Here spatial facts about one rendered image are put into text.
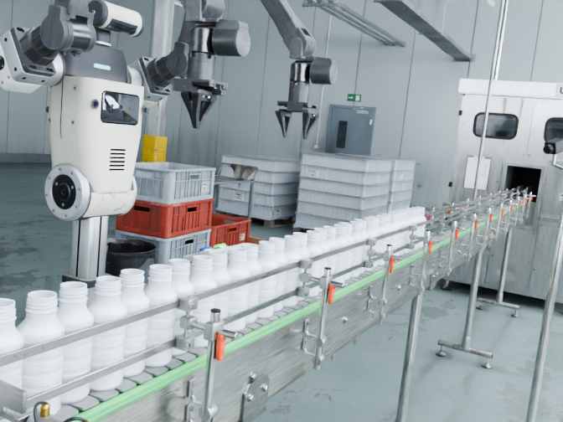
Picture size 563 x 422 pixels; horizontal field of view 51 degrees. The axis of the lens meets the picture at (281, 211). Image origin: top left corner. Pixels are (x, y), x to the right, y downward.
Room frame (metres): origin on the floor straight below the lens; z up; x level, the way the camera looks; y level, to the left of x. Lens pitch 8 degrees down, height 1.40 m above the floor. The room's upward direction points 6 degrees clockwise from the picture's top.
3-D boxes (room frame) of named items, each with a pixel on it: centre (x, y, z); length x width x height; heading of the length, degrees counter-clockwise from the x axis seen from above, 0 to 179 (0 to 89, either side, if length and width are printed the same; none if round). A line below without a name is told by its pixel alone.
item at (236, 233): (4.68, 0.55, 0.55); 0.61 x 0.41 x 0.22; 155
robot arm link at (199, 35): (1.26, 0.19, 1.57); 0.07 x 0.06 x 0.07; 64
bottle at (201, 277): (1.06, 0.13, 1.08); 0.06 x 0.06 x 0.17
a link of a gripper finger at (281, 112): (1.67, 0.00, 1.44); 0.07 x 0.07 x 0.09; 62
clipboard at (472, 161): (5.71, -1.84, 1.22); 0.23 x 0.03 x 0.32; 62
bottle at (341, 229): (1.63, -0.17, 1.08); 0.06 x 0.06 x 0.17
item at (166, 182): (4.01, 0.79, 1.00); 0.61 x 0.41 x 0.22; 160
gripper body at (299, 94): (1.66, -0.01, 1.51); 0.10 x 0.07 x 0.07; 62
